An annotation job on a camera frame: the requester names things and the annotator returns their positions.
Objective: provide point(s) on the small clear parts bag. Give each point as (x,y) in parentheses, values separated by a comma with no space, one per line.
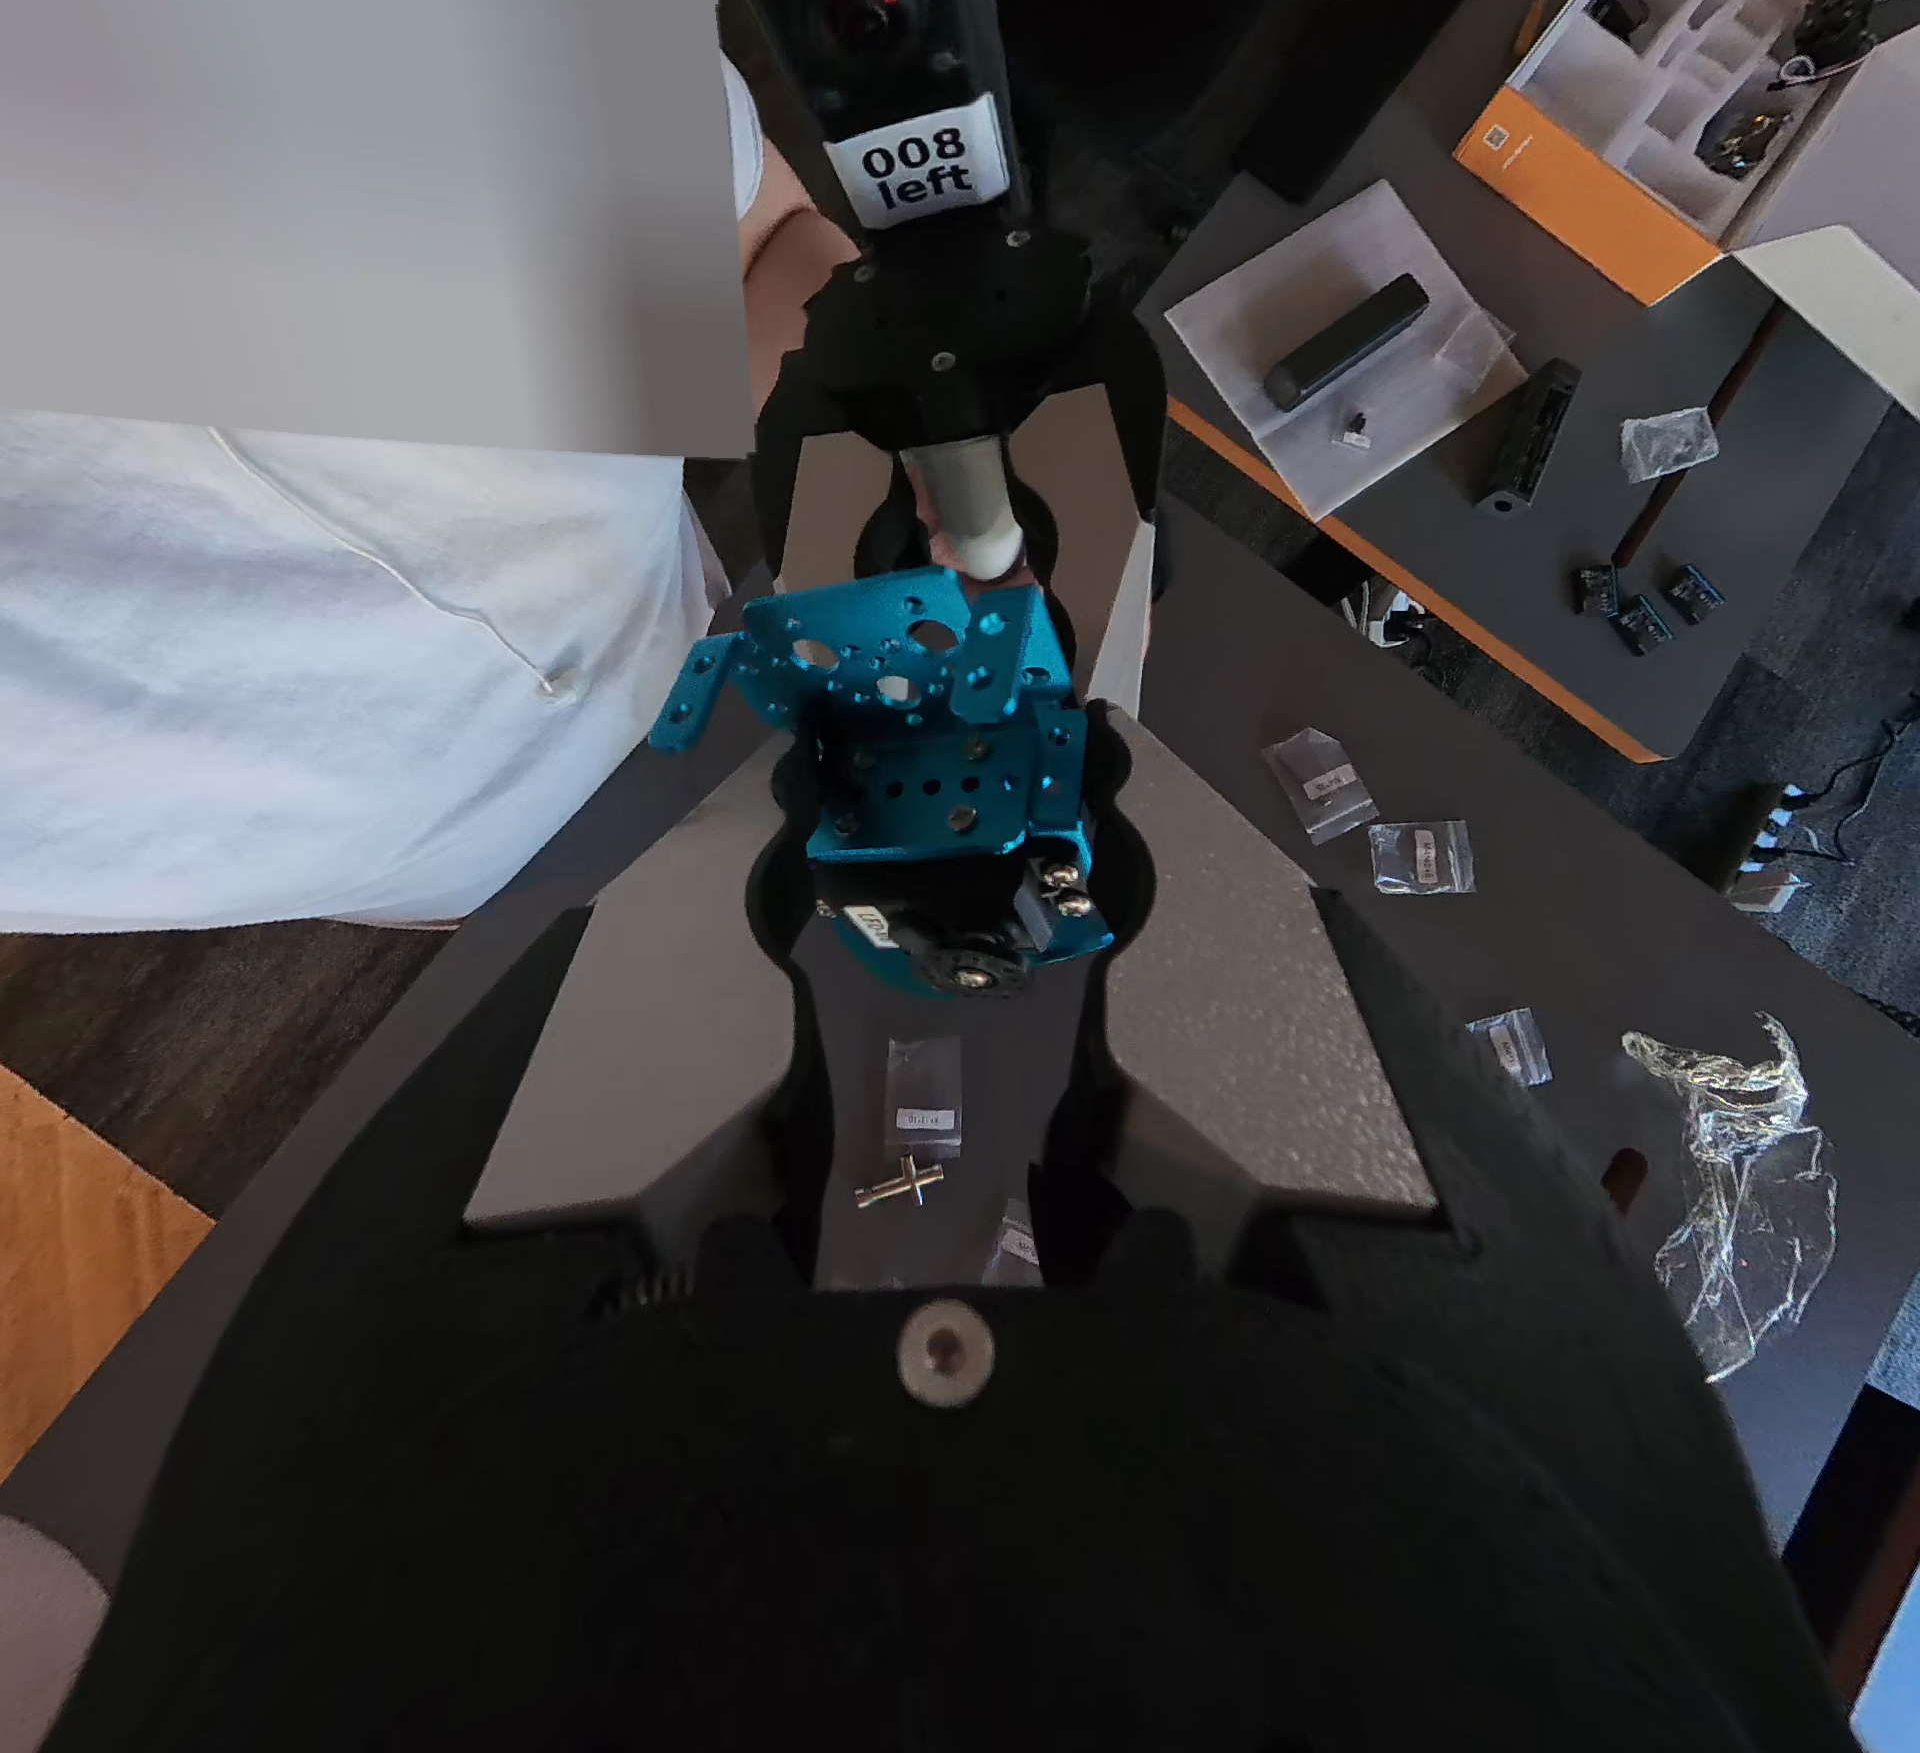
(1513,1047)
(923,1093)
(1423,858)
(1016,1244)
(1320,785)

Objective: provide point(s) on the white packing sheet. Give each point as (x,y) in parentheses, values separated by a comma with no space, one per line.
(1320,269)

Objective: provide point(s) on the small black part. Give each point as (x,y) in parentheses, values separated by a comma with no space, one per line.
(1742,142)
(1618,13)

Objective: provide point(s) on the person's white shirt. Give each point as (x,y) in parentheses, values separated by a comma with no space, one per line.
(301,733)

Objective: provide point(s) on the crumpled empty clear bag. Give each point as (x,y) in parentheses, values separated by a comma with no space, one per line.
(1669,444)

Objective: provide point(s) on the blue toy robot arm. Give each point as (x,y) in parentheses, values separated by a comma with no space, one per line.
(916,807)

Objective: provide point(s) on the dark grey desk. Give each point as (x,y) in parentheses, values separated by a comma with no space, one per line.
(1515,950)

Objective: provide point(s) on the black rectangular block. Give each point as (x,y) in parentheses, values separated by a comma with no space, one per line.
(1344,344)
(1530,433)

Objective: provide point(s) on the small metal cross wrench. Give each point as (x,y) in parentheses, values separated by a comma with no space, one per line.
(908,1183)

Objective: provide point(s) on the person's left hand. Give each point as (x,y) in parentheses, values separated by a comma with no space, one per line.
(795,231)

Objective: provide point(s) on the tiny black part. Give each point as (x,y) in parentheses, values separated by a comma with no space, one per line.
(1357,431)

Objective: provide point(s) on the floor power strip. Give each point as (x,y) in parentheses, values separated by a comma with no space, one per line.
(1764,888)

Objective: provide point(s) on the grey desk with orange edge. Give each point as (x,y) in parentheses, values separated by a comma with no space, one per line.
(1799,509)

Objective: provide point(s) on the small blue circuit module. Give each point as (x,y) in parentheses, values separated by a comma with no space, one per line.
(1695,593)
(1596,588)
(1643,626)

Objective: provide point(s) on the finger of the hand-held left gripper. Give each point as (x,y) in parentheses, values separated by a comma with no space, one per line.
(1096,540)
(833,500)

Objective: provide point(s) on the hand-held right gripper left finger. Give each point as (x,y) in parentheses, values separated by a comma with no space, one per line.
(647,1034)

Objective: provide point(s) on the orange white cardboard box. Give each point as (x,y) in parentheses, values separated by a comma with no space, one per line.
(1575,185)

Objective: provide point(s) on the crumpled clear plastic wrap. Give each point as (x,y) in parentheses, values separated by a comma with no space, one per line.
(1710,1077)

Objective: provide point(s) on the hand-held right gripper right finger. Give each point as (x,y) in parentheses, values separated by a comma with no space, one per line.
(1261,1034)

